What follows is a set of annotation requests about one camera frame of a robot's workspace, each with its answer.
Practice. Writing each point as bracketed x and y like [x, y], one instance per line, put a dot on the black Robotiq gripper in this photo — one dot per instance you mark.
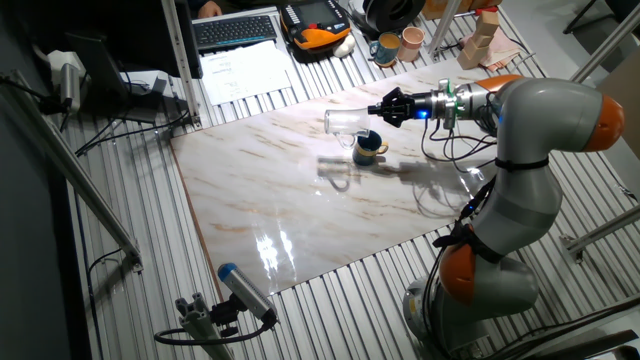
[421, 106]

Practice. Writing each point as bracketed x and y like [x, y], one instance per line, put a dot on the clear glass mug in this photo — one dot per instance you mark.
[345, 121]

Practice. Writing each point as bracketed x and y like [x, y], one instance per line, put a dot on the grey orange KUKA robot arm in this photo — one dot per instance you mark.
[530, 150]

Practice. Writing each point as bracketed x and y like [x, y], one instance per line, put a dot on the pink cup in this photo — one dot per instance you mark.
[411, 45]

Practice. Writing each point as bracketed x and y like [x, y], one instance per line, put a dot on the person's bare hand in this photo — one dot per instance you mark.
[210, 9]

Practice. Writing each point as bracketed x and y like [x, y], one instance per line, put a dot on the round wooden coaster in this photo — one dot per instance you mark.
[386, 65]

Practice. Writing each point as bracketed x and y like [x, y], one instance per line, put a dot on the blue mug with yellow band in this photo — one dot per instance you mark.
[367, 150]

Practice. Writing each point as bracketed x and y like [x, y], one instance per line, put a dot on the teal mug with orange inside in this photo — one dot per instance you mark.
[385, 50]

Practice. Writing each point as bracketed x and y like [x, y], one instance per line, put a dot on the black round spool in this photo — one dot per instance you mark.
[392, 12]

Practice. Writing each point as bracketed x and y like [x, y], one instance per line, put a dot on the stacked wooden blocks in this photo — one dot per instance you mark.
[480, 40]

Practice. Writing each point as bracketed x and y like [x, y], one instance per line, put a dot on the orange black teach pendant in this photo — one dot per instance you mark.
[315, 35]

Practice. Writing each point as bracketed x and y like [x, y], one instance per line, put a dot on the pink cloth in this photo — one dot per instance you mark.
[505, 50]

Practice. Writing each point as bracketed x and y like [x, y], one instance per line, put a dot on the brown cardboard box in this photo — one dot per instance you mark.
[475, 5]

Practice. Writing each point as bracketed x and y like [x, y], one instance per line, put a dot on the white printed paper sheets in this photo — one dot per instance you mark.
[240, 75]

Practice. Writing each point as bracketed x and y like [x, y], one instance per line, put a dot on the white marble pattern board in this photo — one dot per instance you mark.
[260, 210]

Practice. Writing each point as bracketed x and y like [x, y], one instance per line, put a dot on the black computer keyboard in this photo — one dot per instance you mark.
[235, 31]

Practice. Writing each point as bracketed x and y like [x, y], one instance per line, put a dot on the brown cardboard panel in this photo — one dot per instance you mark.
[622, 115]

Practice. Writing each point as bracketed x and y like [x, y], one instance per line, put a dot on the black chair base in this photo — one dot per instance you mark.
[610, 10]

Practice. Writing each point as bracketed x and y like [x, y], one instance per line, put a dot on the short aluminium profile stand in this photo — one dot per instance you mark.
[200, 325]

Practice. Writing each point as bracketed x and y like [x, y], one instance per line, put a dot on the white grey cylindrical device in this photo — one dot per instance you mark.
[70, 82]

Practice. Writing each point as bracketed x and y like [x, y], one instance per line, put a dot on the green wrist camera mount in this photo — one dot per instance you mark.
[450, 97]

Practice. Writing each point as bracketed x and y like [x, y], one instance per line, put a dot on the aluminium frame post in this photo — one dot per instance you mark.
[444, 25]
[180, 60]

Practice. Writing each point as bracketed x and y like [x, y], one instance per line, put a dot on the silver camera with blue cap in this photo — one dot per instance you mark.
[245, 290]

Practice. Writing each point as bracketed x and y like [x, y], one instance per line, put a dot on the black camera clamp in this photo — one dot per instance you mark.
[225, 315]

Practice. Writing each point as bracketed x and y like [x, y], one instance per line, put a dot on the long aluminium frame bar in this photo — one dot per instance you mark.
[75, 170]

